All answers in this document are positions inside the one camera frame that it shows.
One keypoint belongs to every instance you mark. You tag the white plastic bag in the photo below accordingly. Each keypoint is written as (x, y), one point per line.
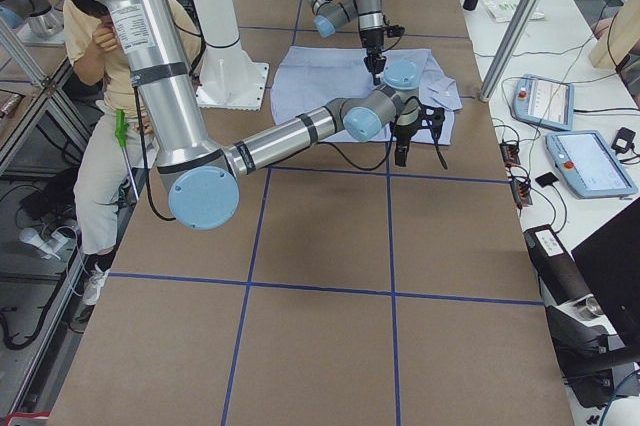
(502, 11)

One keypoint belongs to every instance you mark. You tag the grey aluminium frame post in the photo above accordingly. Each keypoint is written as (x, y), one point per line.
(506, 48)

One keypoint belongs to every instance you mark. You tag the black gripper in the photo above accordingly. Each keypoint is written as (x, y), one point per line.
(404, 133)
(371, 40)

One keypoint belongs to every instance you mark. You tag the seated person in beige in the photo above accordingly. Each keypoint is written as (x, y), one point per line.
(97, 57)

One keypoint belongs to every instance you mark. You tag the blue striped button shirt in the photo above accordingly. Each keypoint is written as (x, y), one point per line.
(308, 78)

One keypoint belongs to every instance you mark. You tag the black monitor on arm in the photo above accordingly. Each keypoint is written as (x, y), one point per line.
(608, 261)

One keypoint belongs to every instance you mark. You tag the far teach pendant tablet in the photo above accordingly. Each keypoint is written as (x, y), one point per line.
(544, 102)

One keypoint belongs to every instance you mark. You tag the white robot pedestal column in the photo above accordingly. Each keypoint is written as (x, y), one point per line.
(228, 77)

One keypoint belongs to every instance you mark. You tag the green handled tool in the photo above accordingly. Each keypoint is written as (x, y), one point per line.
(120, 133)

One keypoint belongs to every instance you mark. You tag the teach pendant tablet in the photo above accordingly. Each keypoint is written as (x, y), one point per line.
(544, 102)
(588, 165)

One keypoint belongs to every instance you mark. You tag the near teach pendant tablet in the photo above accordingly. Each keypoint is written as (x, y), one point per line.
(588, 165)

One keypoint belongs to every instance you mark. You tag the black box with label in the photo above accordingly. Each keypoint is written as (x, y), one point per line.
(554, 265)

